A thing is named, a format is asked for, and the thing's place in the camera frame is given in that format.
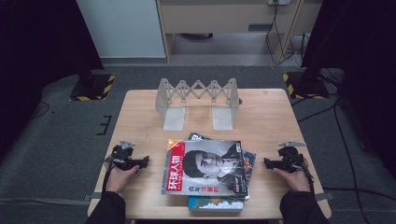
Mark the white cabinet panel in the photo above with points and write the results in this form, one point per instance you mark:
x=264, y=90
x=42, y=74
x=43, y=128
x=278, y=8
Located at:
x=124, y=28

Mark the person's left hand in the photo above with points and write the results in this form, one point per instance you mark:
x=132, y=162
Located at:
x=120, y=180

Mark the black curtain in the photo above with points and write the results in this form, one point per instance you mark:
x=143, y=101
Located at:
x=367, y=46
x=37, y=46

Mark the grey metal extendable book rack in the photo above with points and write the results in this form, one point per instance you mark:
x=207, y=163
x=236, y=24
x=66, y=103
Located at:
x=174, y=118

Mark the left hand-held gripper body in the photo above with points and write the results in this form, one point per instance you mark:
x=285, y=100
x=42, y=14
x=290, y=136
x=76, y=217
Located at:
x=123, y=155

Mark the long grey floor strip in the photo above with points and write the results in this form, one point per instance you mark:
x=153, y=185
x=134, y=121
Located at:
x=46, y=201

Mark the grey tape strip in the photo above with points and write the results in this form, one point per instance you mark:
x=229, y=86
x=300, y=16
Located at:
x=95, y=196
x=324, y=196

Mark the white power strip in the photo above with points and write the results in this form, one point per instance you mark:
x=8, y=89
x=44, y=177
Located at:
x=280, y=2

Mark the person's right hand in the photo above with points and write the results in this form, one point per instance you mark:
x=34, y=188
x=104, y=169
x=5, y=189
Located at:
x=295, y=182

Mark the striped black stand base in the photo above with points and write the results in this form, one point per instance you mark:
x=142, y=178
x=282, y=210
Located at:
x=93, y=88
x=306, y=85

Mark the portrait cover magazine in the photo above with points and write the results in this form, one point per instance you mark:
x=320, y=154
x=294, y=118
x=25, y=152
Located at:
x=202, y=168

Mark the thick blue book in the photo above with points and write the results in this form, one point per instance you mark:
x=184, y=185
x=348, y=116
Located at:
x=214, y=203

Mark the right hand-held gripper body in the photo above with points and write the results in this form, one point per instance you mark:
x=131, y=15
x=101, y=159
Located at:
x=288, y=157

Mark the light wooden desk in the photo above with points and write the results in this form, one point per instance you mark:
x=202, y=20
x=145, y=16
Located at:
x=218, y=18

